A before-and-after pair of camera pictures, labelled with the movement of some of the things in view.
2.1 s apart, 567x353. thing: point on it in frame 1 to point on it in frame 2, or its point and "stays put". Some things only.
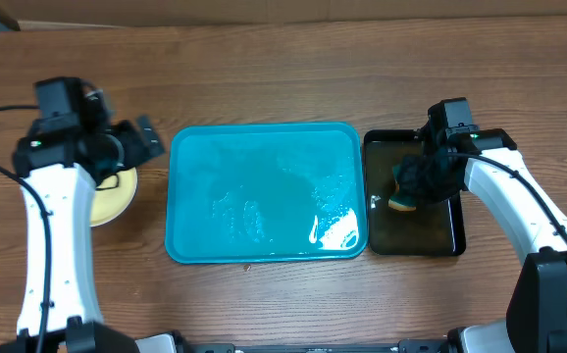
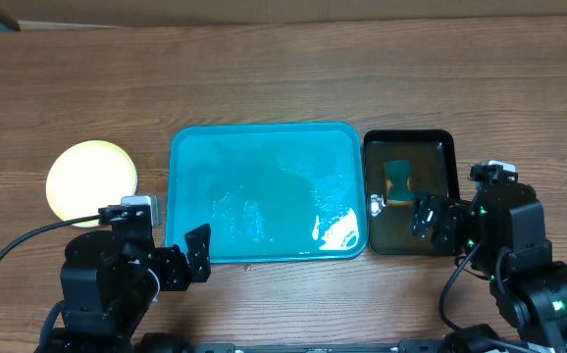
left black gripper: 133,154 to 179,276
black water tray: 436,228 stays put
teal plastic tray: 265,191 stays put
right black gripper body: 430,180 to 459,230
